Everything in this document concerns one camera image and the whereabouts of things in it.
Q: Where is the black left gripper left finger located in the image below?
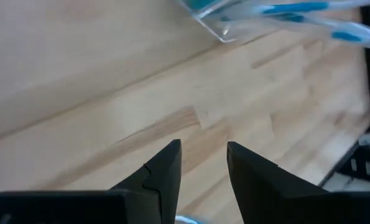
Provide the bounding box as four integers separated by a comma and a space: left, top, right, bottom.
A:
109, 139, 183, 224

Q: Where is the blue toothbrush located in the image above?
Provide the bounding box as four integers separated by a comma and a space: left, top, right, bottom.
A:
265, 12, 370, 52
221, 0, 370, 16

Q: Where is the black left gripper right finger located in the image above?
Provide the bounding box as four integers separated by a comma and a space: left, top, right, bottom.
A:
227, 141, 328, 224

